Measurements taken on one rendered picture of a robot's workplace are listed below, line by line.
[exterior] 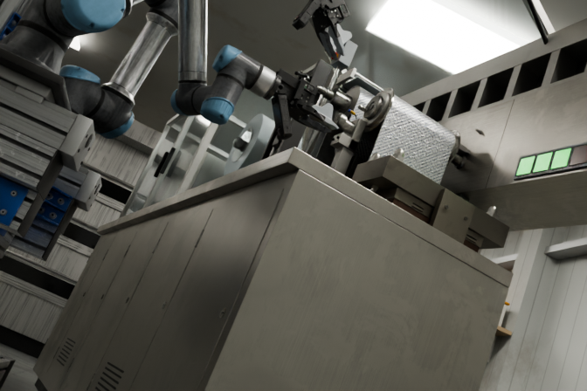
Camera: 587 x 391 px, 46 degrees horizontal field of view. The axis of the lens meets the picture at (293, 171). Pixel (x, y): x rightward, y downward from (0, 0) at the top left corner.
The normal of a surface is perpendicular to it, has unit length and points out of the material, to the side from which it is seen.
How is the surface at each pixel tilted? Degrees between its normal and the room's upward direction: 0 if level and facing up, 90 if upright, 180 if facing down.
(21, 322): 90
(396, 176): 90
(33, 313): 90
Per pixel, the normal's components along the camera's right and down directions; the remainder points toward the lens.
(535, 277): 0.23, -0.24
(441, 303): 0.42, -0.14
